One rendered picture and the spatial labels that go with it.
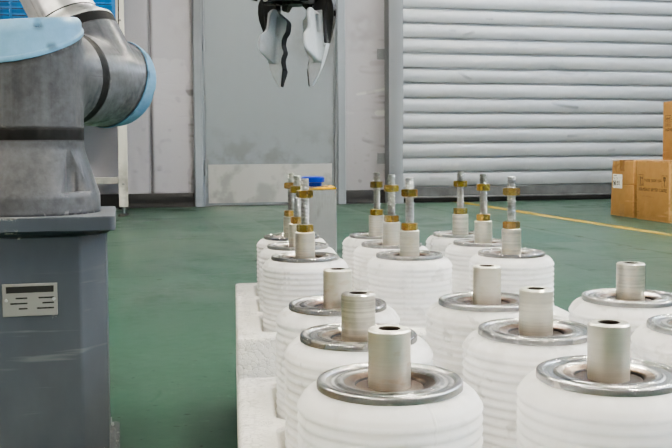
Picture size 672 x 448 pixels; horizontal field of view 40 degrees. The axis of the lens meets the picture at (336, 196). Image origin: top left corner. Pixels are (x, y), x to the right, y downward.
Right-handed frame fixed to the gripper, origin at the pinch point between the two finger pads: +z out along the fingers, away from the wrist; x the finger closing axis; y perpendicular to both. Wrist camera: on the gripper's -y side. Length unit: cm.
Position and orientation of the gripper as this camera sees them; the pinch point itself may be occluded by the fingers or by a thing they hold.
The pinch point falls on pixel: (298, 76)
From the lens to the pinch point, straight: 114.7
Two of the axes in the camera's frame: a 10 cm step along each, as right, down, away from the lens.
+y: -3.2, 0.5, -9.4
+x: 9.5, 0.1, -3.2
